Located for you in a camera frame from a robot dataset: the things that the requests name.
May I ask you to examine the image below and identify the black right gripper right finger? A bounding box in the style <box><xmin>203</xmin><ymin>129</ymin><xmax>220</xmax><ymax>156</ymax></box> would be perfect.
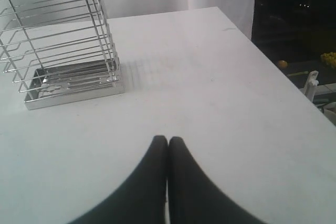
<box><xmin>167</xmin><ymin>136</ymin><xmax>263</xmax><ymax>223</ymax></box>

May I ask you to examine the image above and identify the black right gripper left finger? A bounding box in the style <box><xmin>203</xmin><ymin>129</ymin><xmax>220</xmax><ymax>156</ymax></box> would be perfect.
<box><xmin>72</xmin><ymin>135</ymin><xmax>168</xmax><ymax>223</ymax></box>

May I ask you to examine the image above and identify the small orange round fruit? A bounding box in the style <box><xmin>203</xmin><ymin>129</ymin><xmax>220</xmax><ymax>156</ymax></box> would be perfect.
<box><xmin>277</xmin><ymin>60</ymin><xmax>288</xmax><ymax>69</ymax></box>

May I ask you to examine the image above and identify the yellow flower bunch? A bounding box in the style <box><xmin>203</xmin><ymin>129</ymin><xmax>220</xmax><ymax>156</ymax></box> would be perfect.
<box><xmin>320</xmin><ymin>52</ymin><xmax>336</xmax><ymax>69</ymax></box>

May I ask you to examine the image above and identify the metal wire utensil rack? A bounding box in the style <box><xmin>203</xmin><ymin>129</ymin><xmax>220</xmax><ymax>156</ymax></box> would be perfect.
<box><xmin>1</xmin><ymin>0</ymin><xmax>124</xmax><ymax>110</ymax></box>

